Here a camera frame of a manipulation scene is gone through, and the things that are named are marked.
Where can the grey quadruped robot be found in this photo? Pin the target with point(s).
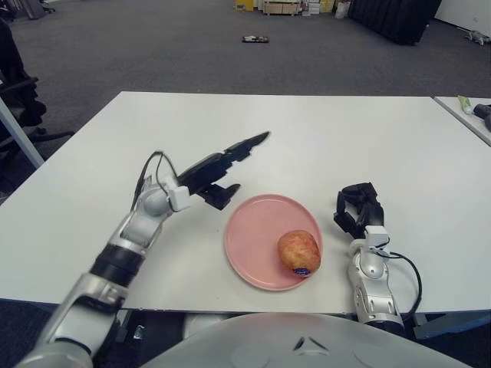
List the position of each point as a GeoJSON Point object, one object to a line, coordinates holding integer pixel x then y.
{"type": "Point", "coordinates": [475, 37]}

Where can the black handheld controller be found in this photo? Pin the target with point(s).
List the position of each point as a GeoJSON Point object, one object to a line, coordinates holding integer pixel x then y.
{"type": "Point", "coordinates": [482, 109]}
{"type": "Point", "coordinates": [488, 123]}

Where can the stacked white boxes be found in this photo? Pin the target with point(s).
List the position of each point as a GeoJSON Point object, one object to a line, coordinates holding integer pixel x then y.
{"type": "Point", "coordinates": [316, 7]}

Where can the white side table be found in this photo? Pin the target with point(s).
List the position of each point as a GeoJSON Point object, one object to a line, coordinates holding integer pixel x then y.
{"type": "Point", "coordinates": [460, 115]}

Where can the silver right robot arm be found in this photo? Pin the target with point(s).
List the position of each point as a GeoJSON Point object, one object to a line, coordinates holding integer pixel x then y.
{"type": "Point", "coordinates": [370, 268]}

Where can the red yellow apple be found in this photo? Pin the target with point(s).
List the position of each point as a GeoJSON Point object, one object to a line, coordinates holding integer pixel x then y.
{"type": "Point", "coordinates": [299, 251]}

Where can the dark tray on floor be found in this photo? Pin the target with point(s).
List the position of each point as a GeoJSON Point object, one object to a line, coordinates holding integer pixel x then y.
{"type": "Point", "coordinates": [255, 39]}

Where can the green white tube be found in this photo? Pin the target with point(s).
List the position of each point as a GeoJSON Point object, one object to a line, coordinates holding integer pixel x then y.
{"type": "Point", "coordinates": [465, 104]}

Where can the wooden pallet crate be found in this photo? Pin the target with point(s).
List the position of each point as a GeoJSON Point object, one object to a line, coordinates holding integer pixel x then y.
{"type": "Point", "coordinates": [282, 7]}

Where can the black office chair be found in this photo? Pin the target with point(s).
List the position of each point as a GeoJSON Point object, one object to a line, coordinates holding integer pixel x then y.
{"type": "Point", "coordinates": [23, 103]}

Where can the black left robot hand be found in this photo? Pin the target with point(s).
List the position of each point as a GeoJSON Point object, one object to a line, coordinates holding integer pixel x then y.
{"type": "Point", "coordinates": [207, 170]}

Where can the grey robot torso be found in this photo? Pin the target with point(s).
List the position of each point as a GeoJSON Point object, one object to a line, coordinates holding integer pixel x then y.
{"type": "Point", "coordinates": [268, 341]}

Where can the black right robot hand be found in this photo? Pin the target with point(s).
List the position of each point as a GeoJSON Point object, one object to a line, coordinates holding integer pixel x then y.
{"type": "Point", "coordinates": [374, 212]}

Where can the pink round plate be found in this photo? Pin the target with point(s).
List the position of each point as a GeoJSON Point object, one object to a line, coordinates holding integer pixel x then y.
{"type": "Point", "coordinates": [253, 237]}

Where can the black curtain partition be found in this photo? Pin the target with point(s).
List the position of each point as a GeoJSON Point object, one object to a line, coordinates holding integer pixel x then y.
{"type": "Point", "coordinates": [395, 19]}

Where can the grey desk leg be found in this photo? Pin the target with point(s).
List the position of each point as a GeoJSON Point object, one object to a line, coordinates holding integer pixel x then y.
{"type": "Point", "coordinates": [21, 134]}

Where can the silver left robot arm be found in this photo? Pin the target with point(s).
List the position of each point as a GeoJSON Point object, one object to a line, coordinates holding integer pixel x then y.
{"type": "Point", "coordinates": [130, 230]}

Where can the yellow cardboard box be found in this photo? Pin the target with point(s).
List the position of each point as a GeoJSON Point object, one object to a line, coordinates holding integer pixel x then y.
{"type": "Point", "coordinates": [244, 4]}

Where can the white plastic bag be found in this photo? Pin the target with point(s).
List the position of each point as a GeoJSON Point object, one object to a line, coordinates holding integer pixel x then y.
{"type": "Point", "coordinates": [342, 11]}

